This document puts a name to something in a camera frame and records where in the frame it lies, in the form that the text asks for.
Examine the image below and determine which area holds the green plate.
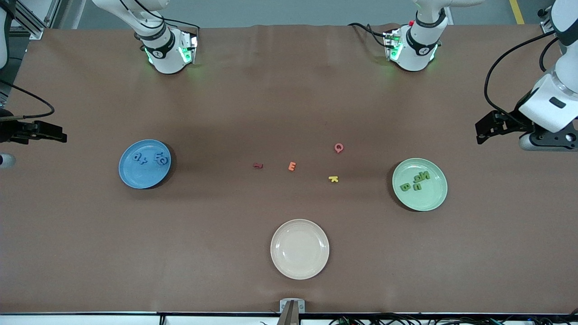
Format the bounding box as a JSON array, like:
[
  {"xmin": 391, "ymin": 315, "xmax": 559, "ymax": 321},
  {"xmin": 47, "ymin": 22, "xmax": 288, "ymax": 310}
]
[{"xmin": 392, "ymin": 158, "xmax": 448, "ymax": 212}]

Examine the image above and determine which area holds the blue plate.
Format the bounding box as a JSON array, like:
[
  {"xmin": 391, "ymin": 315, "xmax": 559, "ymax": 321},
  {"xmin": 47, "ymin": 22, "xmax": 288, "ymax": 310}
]
[{"xmin": 118, "ymin": 139, "xmax": 172, "ymax": 189}]

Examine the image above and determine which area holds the brown table cover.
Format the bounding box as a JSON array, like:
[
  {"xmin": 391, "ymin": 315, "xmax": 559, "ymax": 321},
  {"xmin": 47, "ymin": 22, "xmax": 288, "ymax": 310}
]
[{"xmin": 0, "ymin": 23, "xmax": 578, "ymax": 315}]

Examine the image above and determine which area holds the beige plate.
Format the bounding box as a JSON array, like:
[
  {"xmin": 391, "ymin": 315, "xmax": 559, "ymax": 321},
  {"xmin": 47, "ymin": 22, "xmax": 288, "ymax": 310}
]
[{"xmin": 270, "ymin": 219, "xmax": 330, "ymax": 280}]

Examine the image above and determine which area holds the aluminium frame post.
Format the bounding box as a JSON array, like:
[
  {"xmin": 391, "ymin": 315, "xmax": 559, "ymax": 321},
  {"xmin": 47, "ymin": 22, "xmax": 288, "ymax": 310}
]
[
  {"xmin": 537, "ymin": 0, "xmax": 563, "ymax": 34},
  {"xmin": 7, "ymin": 0, "xmax": 61, "ymax": 40}
]

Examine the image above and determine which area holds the black left base cable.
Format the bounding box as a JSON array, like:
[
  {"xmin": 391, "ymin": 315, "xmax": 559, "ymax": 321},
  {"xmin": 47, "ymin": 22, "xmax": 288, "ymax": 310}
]
[{"xmin": 348, "ymin": 22, "xmax": 390, "ymax": 48}]

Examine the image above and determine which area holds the black cable bundle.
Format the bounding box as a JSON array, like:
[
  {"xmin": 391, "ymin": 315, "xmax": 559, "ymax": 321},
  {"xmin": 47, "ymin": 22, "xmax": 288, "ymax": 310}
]
[{"xmin": 330, "ymin": 313, "xmax": 578, "ymax": 325}]

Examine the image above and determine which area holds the grey metal camera mount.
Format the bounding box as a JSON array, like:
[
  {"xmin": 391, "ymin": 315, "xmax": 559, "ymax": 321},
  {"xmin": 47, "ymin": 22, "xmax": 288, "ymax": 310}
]
[{"xmin": 276, "ymin": 299, "xmax": 306, "ymax": 325}]

